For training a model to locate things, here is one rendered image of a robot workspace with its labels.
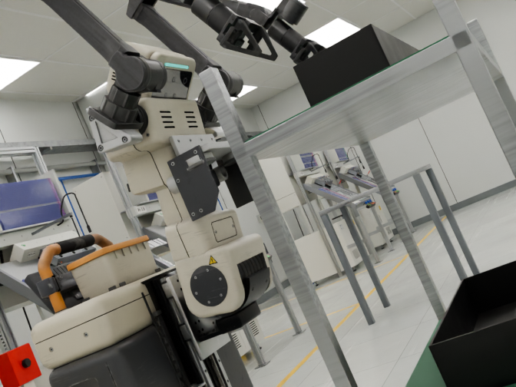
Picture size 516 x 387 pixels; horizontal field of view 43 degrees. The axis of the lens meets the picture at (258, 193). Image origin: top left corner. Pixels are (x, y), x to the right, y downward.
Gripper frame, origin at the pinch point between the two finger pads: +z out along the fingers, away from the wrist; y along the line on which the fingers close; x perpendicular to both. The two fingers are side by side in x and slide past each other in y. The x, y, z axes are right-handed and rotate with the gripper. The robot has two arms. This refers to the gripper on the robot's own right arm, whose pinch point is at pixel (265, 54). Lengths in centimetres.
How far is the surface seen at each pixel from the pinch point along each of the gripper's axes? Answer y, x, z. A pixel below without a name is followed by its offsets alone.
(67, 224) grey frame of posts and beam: 191, 190, -124
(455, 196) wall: 934, 140, 22
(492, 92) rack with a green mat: -22, -21, 43
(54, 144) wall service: 369, 252, -277
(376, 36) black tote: -6.9, -16.5, 19.2
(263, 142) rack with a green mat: -22.1, 8.9, 18.0
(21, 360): 86, 187, -50
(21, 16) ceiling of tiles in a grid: 253, 131, -280
